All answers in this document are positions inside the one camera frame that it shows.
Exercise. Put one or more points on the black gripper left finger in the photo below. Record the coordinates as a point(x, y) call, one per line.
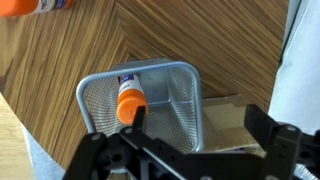
point(139, 117)

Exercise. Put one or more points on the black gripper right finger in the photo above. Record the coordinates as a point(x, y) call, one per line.
point(260, 125)

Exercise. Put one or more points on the orange-capped glue stick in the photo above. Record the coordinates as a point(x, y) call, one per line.
point(24, 7)
point(130, 96)

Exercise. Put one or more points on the cardboard box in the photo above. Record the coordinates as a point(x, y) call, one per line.
point(223, 126)

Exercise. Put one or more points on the grey mesh pen holder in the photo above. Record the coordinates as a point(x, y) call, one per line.
point(168, 91)

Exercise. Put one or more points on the walnut side table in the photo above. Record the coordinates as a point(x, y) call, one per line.
point(234, 44)

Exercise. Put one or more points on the grey floor rug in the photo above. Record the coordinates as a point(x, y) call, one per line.
point(43, 165)

